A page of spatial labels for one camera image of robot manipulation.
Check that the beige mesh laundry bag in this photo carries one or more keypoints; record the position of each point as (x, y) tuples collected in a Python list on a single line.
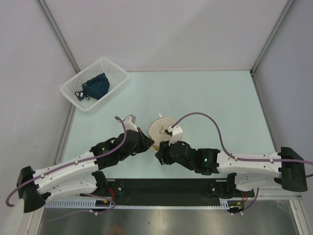
[(157, 130)]

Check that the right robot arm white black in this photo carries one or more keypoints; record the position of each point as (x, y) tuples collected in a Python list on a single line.
[(284, 168)]

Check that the white plastic perforated basket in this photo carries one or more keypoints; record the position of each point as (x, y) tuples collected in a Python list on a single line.
[(117, 77)]

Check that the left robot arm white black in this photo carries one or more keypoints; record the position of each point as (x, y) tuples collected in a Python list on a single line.
[(82, 175)]

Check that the right aluminium frame post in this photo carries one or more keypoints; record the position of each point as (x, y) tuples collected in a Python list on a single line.
[(273, 34)]

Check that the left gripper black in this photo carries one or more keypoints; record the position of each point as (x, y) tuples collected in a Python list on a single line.
[(145, 142)]

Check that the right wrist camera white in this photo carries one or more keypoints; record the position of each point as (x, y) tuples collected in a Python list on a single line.
[(175, 133)]

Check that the dark blue bra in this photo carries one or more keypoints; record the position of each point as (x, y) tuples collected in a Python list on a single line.
[(96, 88)]

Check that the left aluminium frame post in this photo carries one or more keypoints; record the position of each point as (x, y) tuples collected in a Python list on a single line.
[(43, 6)]

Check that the aluminium frame post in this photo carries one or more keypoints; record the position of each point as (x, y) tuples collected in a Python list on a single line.
[(273, 34), (43, 6)]

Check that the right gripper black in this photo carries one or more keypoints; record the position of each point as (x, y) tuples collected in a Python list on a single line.
[(162, 154)]

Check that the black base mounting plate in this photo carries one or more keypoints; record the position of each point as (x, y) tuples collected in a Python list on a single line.
[(170, 192)]

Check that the white slotted cable duct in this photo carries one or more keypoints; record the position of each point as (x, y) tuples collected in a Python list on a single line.
[(101, 204)]

